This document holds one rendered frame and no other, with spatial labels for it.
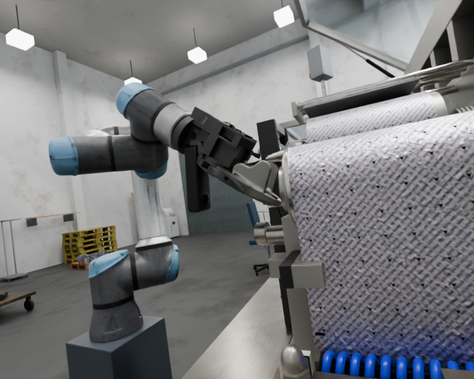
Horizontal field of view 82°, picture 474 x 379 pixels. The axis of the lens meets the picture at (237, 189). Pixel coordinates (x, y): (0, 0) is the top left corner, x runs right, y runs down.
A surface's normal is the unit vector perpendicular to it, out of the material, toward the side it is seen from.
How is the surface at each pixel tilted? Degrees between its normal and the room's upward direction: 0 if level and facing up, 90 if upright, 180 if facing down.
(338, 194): 90
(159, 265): 84
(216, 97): 90
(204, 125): 90
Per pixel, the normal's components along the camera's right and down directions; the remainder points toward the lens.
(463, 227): -0.39, 0.02
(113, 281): 0.36, -0.08
